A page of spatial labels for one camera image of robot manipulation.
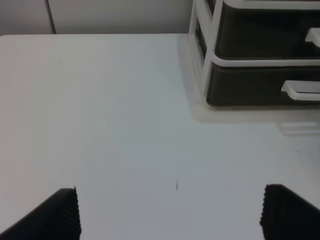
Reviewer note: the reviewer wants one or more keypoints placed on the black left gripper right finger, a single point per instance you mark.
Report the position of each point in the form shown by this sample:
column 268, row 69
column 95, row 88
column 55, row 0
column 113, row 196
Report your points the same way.
column 287, row 216

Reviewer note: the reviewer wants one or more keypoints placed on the dark translucent drawer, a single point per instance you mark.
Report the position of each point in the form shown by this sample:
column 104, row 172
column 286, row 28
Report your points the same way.
column 256, row 34
column 257, row 86

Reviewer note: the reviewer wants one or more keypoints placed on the white plastic drawer cabinet frame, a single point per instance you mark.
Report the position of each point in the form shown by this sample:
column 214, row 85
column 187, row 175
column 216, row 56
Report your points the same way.
column 203, row 32

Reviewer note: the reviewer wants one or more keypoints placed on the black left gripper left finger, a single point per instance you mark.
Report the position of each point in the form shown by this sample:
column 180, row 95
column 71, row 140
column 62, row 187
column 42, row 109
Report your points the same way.
column 56, row 218

